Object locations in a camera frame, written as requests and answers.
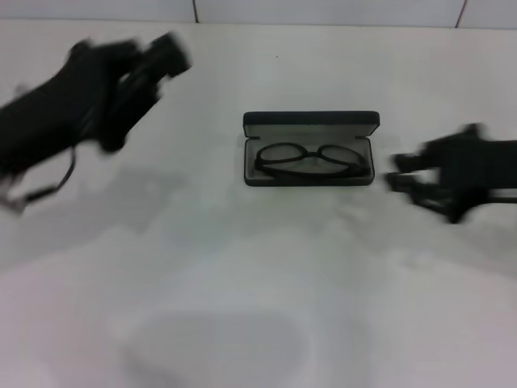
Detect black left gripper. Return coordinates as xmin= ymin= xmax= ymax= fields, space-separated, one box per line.
xmin=68 ymin=32 xmax=194 ymax=154

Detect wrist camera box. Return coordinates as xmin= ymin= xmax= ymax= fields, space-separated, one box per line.
xmin=0 ymin=74 xmax=122 ymax=177
xmin=482 ymin=138 xmax=517 ymax=203

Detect black glasses case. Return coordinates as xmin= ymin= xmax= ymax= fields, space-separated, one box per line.
xmin=242 ymin=110 xmax=381 ymax=188

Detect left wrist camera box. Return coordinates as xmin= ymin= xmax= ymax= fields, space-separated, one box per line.
xmin=0 ymin=74 xmax=122 ymax=177

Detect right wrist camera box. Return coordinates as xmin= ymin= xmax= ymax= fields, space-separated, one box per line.
xmin=482 ymin=138 xmax=517 ymax=203

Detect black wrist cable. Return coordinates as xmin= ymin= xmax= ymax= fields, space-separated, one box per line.
xmin=22 ymin=143 xmax=78 ymax=203

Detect black glasses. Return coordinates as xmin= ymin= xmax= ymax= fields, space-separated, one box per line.
xmin=254 ymin=141 xmax=371 ymax=179

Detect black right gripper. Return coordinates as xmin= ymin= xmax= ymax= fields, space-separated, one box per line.
xmin=385 ymin=124 xmax=493 ymax=224

